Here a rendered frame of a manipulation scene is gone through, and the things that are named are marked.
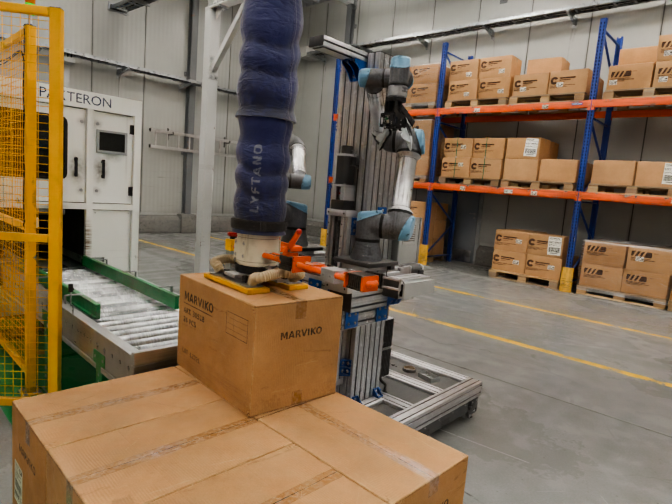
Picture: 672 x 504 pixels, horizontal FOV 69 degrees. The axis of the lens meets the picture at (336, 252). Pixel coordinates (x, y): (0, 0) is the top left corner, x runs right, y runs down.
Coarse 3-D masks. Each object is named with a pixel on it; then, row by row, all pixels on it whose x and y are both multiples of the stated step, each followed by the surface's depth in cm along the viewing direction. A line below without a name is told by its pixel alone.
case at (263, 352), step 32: (192, 288) 201; (224, 288) 188; (192, 320) 202; (224, 320) 182; (256, 320) 166; (288, 320) 176; (320, 320) 186; (192, 352) 203; (224, 352) 183; (256, 352) 168; (288, 352) 178; (320, 352) 188; (224, 384) 183; (256, 384) 170; (288, 384) 180; (320, 384) 191
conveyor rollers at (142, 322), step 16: (64, 272) 379; (80, 272) 386; (96, 272) 388; (80, 288) 336; (96, 288) 336; (112, 288) 343; (128, 288) 343; (112, 304) 300; (128, 304) 306; (144, 304) 305; (160, 304) 311; (96, 320) 267; (112, 320) 273; (128, 320) 271; (144, 320) 277; (160, 320) 275; (176, 320) 281; (128, 336) 244; (144, 336) 249; (160, 336) 248; (176, 336) 252
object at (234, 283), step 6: (228, 270) 199; (204, 276) 204; (210, 276) 200; (216, 276) 199; (222, 276) 197; (228, 276) 198; (246, 276) 189; (222, 282) 193; (228, 282) 190; (234, 282) 190; (240, 282) 189; (246, 282) 189; (234, 288) 187; (240, 288) 184; (246, 288) 182; (252, 288) 183; (258, 288) 184; (264, 288) 185
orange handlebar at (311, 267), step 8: (280, 248) 212; (296, 248) 218; (264, 256) 192; (272, 256) 188; (296, 264) 177; (304, 264) 174; (312, 264) 172; (320, 264) 173; (312, 272) 171; (320, 272) 167; (336, 272) 163; (376, 280) 155
